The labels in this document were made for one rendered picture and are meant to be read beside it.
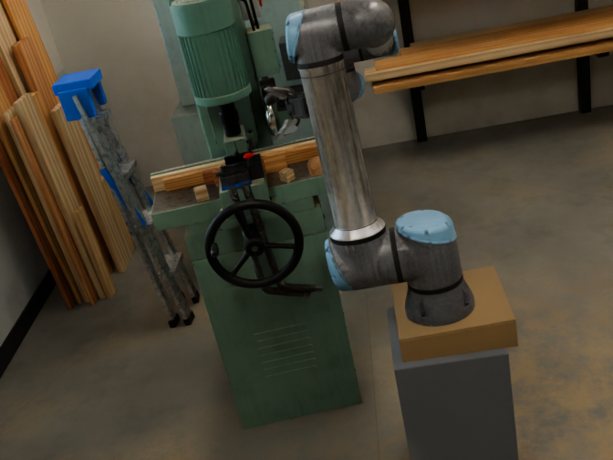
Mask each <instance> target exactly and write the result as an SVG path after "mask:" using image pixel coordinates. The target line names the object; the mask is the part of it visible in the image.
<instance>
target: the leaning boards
mask: <svg viewBox="0 0 613 460"><path fill-rule="evenodd" d="M57 81H58V78H57V74H56V72H55V70H54V68H53V65H52V63H51V61H50V58H49V56H48V54H47V51H46V48H45V46H44V44H43V41H42V39H41V37H40V35H39V33H38V30H37V28H36V24H35V22H34V20H33V17H32V16H31V13H30V11H29V9H28V6H27V4H26V0H0V165H1V167H2V170H3V172H4V174H5V177H6V179H7V181H8V182H9V184H10V187H11V189H12V191H13V193H14V195H15V197H16V200H17V201H18V204H19V206H20V208H21V210H22V212H23V214H24V216H25V218H26V221H27V223H28V225H29V227H30V229H31V231H32V233H33V235H34V237H35V239H36V242H37V244H38V246H39V248H40V250H41V252H42V254H43V257H44V259H45V260H46V262H47V265H48V267H49V269H50V271H51V274H52V276H53V278H54V279H55V281H56V283H57V286H58V288H59V291H60V293H61V295H62V297H63V299H64V300H65V303H66V304H67V306H68V310H70V309H73V307H74V305H75V303H76V301H77V302H78V304H80V303H82V301H83V299H84V301H85V303H86V302H90V305H91V306H93V305H95V304H96V302H97V300H98V298H99V297H100V298H105V297H107V298H108V299H109V298H113V296H114V293H115V291H116V289H115V287H114V285H113V281H112V278H111V276H110V275H111V273H112V271H113V268H112V266H111V263H110V261H111V259H113V261H114V264H115V266H116V268H117V270H118V272H119V273H123V272H125V271H126V269H127V267H128V264H129V262H130V260H131V258H132V255H133V254H132V253H133V251H134V249H135V245H134V244H133V241H132V240H133V239H132V237H131V235H130V231H129V229H128V227H127V226H126V223H125V221H124V219H123V217H122V215H121V213H120V210H119V208H118V206H117V204H116V201H115V199H114V197H113V195H112V193H111V190H110V188H109V186H108V184H107V181H106V180H105V178H104V177H103V176H102V174H101V173H100V172H99V170H101V169H100V167H99V164H98V161H97V159H96V157H95V155H94V153H93V151H92V149H91V147H90V145H89V143H88V139H87V137H86V135H85V133H84V131H83V129H82V127H81V125H80V123H79V121H78V120H73V121H67V119H66V116H65V113H64V111H63V109H62V106H61V103H60V100H59V98H58V96H55V95H54V92H53V89H52V86H53V85H54V84H55V83H56V82H57Z"/></svg>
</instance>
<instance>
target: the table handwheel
mask: <svg viewBox="0 0 613 460"><path fill-rule="evenodd" d="M248 209H263V210H266V211H270V212H272V213H275V214H277V215H279V216H280V217H282V218H283V219H284V220H285V221H286V222H287V223H288V225H289V226H290V228H291V230H292V232H293V235H294V239H295V243H294V244H280V243H267V242H265V240H264V238H263V237H262V236H261V235H260V234H259V233H258V232H257V229H256V227H255V223H253V224H249V225H248V227H249V228H248V227H247V225H246V223H245V221H244V219H243V217H242V216H241V214H240V212H241V211H243V210H248ZM233 214H234V215H235V217H236V219H237V221H238V222H239V224H240V226H241V227H242V228H243V230H244V233H245V235H246V238H245V239H244V251H245V253H244V255H243V256H242V258H241V259H240V261H239V262H238V263H237V265H236V266H235V267H234V269H233V270H232V272H231V273H230V272H229V271H227V270H226V269H225V268H224V267H223V266H222V265H221V264H220V262H219V260H218V259H217V257H213V256H211V247H212V244H213V243H214V239H215V236H216V233H217V231H218V229H219V227H220V226H221V224H222V223H223V222H224V221H225V220H226V219H227V218H229V217H230V216H231V215H233ZM249 229H250V230H249ZM266 248H284V249H294V252H293V255H292V256H291V258H290V260H289V261H288V263H287V264H286V265H285V266H284V267H283V268H282V269H281V270H280V271H278V272H277V273H275V274H273V275H272V276H270V277H264V278H258V279H248V278H242V277H238V276H236V274H237V272H238V271H239V270H240V268H241V267H242V265H243V264H244V263H245V261H246V260H247V259H248V258H249V256H252V257H257V256H260V255H262V254H263V253H264V251H265V249H266ZM204 249H205V254H206V257H207V260H208V262H209V264H210V266H211V267H212V269H213V271H214V272H215V273H216V274H217V275H218V276H219V277H221V278H222V279H223V280H225V281H227V282H228V283H230V284H233V285H235V286H238V287H241V288H265V287H269V286H272V285H274V284H276V283H278V282H280V281H282V280H283V279H285V278H286V277H288V276H289V275H290V274H291V273H292V272H293V271H294V269H295V268H296V266H297V265H298V263H299V261H300V259H301V256H302V254H303V250H304V236H303V232H302V229H301V226H300V224H299V222H298V221H297V220H296V218H295V217H294V216H293V215H292V214H291V213H290V212H289V211H288V210H286V209H285V208H284V207H283V206H281V205H280V204H276V203H274V202H271V201H267V200H262V199H249V200H243V201H240V202H237V203H234V204H231V205H229V206H227V207H226V208H224V209H223V210H222V211H221V212H220V213H219V214H218V215H217V216H216V217H215V218H214V219H213V220H212V222H211V223H210V225H209V227H208V229H207V232H206V235H205V240H204Z"/></svg>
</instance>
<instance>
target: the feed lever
mask: <svg viewBox="0 0 613 460"><path fill-rule="evenodd" d="M259 83H260V87H261V91H262V95H263V98H264V99H265V103H266V104H267V105H274V104H275V103H276V95H275V94H274V93H266V92H265V91H264V89H266V88H269V87H276V85H275V78H269V77H268V76H266V77H265V79H261V80H260V81H259Z"/></svg>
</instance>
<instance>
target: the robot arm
mask: <svg viewBox="0 0 613 460"><path fill-rule="evenodd" d="M286 49H287V55H288V59H289V61H290V62H291V63H294V64H295V63H296V64H297V69H298V70H299V72H300V76H301V80H302V84H303V88H304V92H300V93H297V92H295V91H294V90H293V89H291V88H289V87H269V88H266V89H264V91H265V92H266V93H274V94H275V95H276V96H277V97H276V106H277V110H278V111H284V110H287V114H288V115H289V116H290V117H291V118H292V119H291V120H290V119H288V120H285V121H284V125H283V127H282V128H281V129H280V130H279V132H278V133H277V134H276V135H275V140H276V141H277V140H280V139H282V138H284V137H285V136H286V135H288V134H292V133H295V132H296V131H297V126H298V124H299V123H300V119H308V118H310V119H311V124H312V128H313V132H314V136H315V140H316V144H317V151H318V155H319V160H320V163H321V168H322V172H323V175H324V180H325V184H326V187H327V195H328V199H329V203H330V207H331V211H332V215H333V219H334V226H333V227H332V229H331V230H330V232H329V236H330V238H329V239H327V240H326V242H325V251H326V258H327V265H328V269H329V272H330V275H331V276H332V279H333V282H334V284H335V286H336V287H337V288H338V289H339V290H341V291H352V290H355V291H358V290H361V289H366V288H376V287H382V286H387V285H393V284H399V283H403V282H407V284H408V291H407V296H406V300H405V311H406V316H407V318H408V319H409V320H410V321H412V322H414V323H416V324H418V325H422V326H428V327H439V326H445V325H450V324H453V323H455V322H458V321H460V320H462V319H465V318H466V317H467V316H469V315H470V314H471V313H472V312H473V310H474V307H475V301H474V295H473V293H472V291H471V290H470V288H469V286H468V285H467V283H466V282H465V280H464V279H463V275H462V265H461V259H460V254H459V249H458V243H457V235H456V232H455V230H454V226H453V222H452V219H451V218H450V217H449V216H448V215H447V214H444V213H442V212H439V211H434V210H423V211H421V210H419V211H413V212H409V213H406V214H404V215H402V216H401V217H400V218H398V219H397V221H396V224H395V227H391V228H386V226H385V222H384V221H383V220H382V219H381V218H379V217H377V216H376V214H375V210H374V205H373V201H372V196H371V191H370V188H369V179H368V175H367V170H366V166H365V162H364V157H363V152H362V149H361V144H360V139H359V135H358V127H357V123H356V118H355V113H354V109H353V105H352V102H353V101H355V100H356V99H359V98H360V97H361V96H362V95H363V93H364V89H365V83H364V79H363V77H362V76H361V75H360V74H359V73H358V72H357V71H356V70H355V66H354V63H356V62H359V61H364V60H369V59H373V58H381V57H386V56H392V55H394V54H397V53H398V52H399V42H398V37H397V32H396V28H395V17H394V15H393V12H392V10H391V9H390V7H389V6H388V5H387V4H386V3H384V2H382V1H380V0H344V1H340V2H337V3H333V4H329V5H322V6H317V7H313V8H308V9H303V10H301V11H298V12H294V13H292V14H290V15H289V16H288V17H287V19H286Z"/></svg>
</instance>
